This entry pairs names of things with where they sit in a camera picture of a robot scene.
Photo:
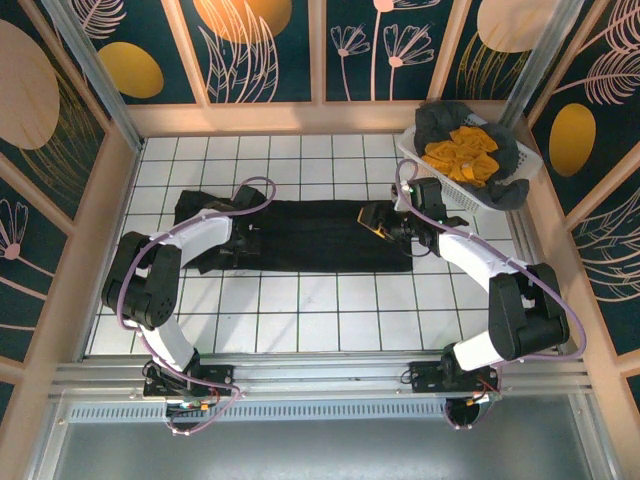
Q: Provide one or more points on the black t-shirt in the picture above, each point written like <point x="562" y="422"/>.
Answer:
<point x="320" y="235"/>

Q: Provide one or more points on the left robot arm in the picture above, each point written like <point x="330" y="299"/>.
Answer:
<point x="205" y="240"/>

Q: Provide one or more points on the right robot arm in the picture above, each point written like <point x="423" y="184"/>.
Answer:
<point x="470" y="255"/>

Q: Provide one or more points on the mustard yellow t-shirt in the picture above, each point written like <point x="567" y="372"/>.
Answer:
<point x="465" y="160"/>

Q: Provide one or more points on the grey t-shirt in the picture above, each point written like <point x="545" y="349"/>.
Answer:
<point x="440" y="125"/>

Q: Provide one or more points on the white plastic laundry basket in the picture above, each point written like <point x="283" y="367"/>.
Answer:
<point x="530" y="162"/>

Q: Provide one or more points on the grey sheet metal tray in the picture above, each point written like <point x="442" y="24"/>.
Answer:
<point x="320" y="450"/>

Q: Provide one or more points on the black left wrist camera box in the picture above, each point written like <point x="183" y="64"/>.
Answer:
<point x="249" y="199"/>

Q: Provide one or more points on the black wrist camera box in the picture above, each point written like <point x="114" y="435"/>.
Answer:
<point x="425" y="192"/>
<point x="249" y="199"/>

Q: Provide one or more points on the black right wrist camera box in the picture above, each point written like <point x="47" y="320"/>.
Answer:
<point x="425" y="192"/>

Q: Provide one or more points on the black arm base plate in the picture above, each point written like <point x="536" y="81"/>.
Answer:
<point x="425" y="380"/>
<point x="220" y="372"/>

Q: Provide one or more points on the pink flowers wall panel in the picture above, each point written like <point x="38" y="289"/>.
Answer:
<point x="360" y="75"/>

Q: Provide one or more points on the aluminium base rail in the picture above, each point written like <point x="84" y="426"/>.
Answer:
<point x="320" y="375"/>

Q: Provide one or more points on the yellow oval feather wall panel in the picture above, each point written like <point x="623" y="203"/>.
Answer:
<point x="572" y="140"/>
<point x="130" y="70"/>

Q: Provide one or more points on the feather leaves wall panel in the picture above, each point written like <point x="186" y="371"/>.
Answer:
<point x="615" y="260"/>

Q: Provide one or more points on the aluminium frame post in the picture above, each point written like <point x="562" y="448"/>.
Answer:
<point x="102" y="82"/>
<point x="542" y="55"/>

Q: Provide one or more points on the orange circle leaves wall panel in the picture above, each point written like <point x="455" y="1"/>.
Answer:
<point x="240" y="20"/>

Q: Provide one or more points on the single flower wall panel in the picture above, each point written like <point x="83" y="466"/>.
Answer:
<point x="30" y="280"/>

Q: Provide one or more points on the beige circle grass wall panel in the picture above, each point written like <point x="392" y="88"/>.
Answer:
<point x="505" y="25"/>
<point x="25" y="85"/>

